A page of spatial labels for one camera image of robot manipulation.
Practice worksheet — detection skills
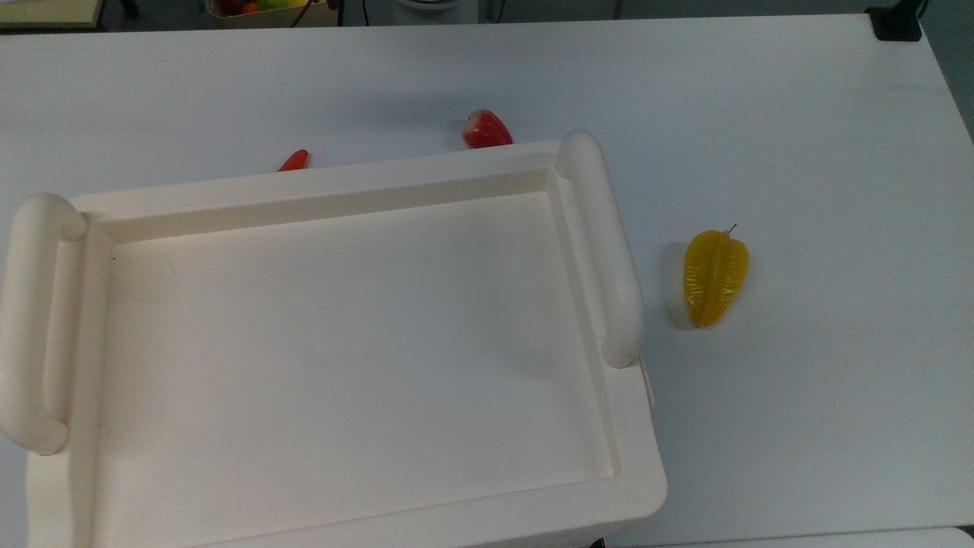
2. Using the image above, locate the red wax apple toy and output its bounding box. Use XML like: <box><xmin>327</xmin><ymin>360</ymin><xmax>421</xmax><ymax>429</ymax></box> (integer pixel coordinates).
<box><xmin>462</xmin><ymin>110</ymin><xmax>514</xmax><ymax>149</ymax></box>

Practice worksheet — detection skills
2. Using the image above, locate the yellow starfruit toy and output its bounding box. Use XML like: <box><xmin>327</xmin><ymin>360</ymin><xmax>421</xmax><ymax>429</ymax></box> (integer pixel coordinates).
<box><xmin>683</xmin><ymin>225</ymin><xmax>750</xmax><ymax>329</ymax></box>

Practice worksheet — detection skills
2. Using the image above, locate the box of toy fruit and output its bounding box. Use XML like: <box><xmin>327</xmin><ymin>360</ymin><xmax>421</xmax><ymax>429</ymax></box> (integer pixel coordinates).
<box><xmin>204</xmin><ymin>0</ymin><xmax>340</xmax><ymax>29</ymax></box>

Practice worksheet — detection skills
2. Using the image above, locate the black table clamp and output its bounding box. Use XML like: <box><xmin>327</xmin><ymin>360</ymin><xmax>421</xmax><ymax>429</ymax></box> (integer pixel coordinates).
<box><xmin>866</xmin><ymin>0</ymin><xmax>929</xmax><ymax>42</ymax></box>

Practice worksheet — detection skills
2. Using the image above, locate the light wooden side table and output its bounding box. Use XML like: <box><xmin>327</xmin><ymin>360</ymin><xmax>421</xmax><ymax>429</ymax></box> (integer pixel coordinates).
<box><xmin>0</xmin><ymin>0</ymin><xmax>106</xmax><ymax>30</ymax></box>

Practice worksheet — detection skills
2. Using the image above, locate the cream plastic tray with handles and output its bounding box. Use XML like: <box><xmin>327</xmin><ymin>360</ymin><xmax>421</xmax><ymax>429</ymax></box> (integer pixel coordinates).
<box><xmin>0</xmin><ymin>129</ymin><xmax>669</xmax><ymax>548</ymax></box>

